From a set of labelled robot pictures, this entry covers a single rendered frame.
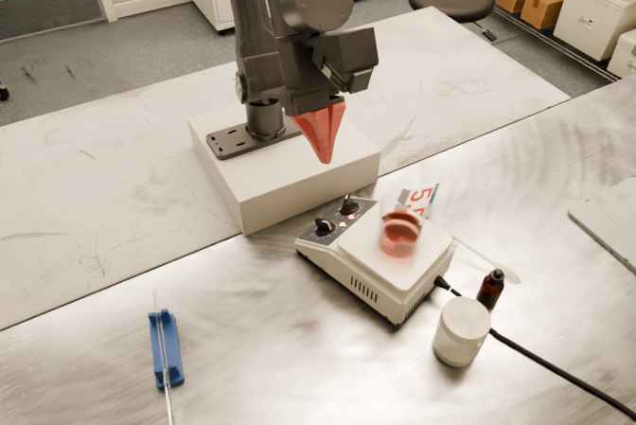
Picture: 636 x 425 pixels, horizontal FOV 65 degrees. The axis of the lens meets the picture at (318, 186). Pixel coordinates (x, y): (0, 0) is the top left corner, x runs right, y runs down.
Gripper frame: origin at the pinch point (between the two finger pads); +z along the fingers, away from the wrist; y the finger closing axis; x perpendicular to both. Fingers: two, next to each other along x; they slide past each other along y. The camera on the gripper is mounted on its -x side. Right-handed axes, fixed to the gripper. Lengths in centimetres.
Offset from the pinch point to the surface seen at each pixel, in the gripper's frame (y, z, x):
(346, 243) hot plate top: 2.0, 13.4, 2.1
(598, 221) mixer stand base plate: 42.8, 23.7, -8.9
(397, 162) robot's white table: 26.0, 12.1, 18.5
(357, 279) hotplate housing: 1.7, 18.4, 0.7
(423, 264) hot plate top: 8.3, 16.8, -5.6
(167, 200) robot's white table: -12.8, 8.5, 33.3
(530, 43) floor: 238, 25, 143
